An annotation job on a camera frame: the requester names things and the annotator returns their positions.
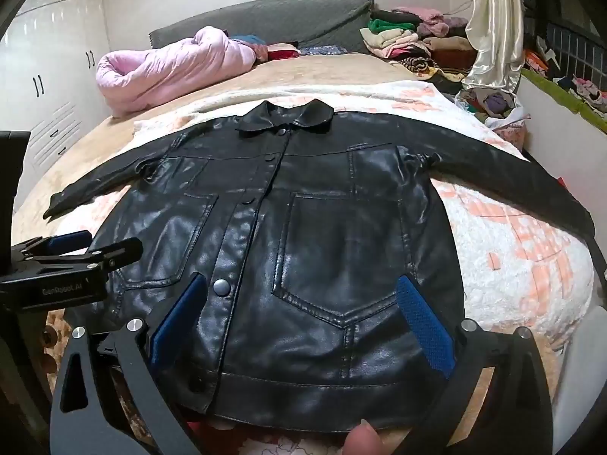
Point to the grey headboard cushion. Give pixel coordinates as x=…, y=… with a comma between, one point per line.
x=284, y=19

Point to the cream satin curtain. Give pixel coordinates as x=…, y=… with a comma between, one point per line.
x=495, y=33

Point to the pile of folded clothes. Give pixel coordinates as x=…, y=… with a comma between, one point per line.
x=412, y=42

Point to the pink quilt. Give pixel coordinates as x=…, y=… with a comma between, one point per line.
x=166, y=71

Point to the window grille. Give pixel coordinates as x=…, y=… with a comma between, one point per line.
x=569, y=50

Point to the person's right hand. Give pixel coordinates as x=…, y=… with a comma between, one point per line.
x=364, y=441

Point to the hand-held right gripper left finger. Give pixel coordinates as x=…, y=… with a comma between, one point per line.
x=176, y=315

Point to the blue patterned cloth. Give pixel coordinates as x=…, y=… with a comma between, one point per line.
x=323, y=50

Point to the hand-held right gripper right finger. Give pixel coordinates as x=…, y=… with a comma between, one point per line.
x=427, y=327

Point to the floral bag of clothes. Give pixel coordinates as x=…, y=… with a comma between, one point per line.
x=495, y=106

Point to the teal cloth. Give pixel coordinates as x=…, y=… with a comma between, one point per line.
x=249, y=40

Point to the white wardrobe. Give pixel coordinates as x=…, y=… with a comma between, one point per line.
x=52, y=57

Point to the green windowsill cover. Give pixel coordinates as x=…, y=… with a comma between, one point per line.
x=550, y=87

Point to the red folded cloth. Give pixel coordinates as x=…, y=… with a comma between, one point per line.
x=283, y=52

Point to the clothes on windowsill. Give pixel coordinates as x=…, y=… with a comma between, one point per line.
x=588, y=87

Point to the white and pink blanket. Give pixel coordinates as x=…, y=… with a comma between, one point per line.
x=521, y=265

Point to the black leather jacket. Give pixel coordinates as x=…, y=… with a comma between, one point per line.
x=308, y=246

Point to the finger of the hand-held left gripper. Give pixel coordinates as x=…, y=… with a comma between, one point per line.
x=71, y=240
x=109, y=253

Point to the beige bed sheet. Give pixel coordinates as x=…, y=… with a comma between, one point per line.
x=303, y=68

